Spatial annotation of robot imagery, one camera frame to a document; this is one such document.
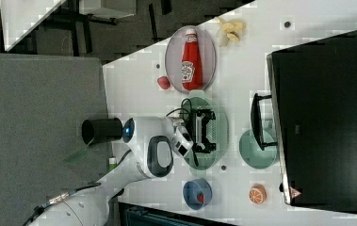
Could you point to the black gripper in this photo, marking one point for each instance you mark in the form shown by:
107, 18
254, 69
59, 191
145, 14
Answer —
200, 119

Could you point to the green plastic strainer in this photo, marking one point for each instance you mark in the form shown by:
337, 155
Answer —
216, 132

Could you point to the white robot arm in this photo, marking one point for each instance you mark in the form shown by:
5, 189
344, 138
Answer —
152, 142

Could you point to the green mug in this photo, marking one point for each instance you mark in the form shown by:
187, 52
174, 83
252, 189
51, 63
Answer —
250, 151

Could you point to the blue bowl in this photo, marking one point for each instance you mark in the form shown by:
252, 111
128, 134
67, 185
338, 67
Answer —
192, 189

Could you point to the red ketchup bottle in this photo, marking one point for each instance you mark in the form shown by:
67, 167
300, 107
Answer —
191, 66

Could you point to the red strawberry in bowl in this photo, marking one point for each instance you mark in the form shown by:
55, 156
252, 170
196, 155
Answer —
200, 198

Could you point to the red strawberry beside plate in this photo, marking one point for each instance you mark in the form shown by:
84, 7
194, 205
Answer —
163, 82

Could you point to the orange slice toy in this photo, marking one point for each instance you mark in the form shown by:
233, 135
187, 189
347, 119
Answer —
257, 194

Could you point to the grey round plate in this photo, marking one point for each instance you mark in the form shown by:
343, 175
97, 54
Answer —
174, 52

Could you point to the lime green object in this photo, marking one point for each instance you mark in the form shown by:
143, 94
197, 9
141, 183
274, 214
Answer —
112, 163

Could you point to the peeled toy banana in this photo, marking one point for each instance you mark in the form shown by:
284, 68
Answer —
229, 31

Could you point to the black toaster oven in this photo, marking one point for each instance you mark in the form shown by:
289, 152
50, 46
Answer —
313, 90

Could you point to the black cylindrical utensil holder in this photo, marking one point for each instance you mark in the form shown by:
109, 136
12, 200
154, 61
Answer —
101, 131

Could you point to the green slotted spatula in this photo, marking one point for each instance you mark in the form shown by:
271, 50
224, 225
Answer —
79, 154

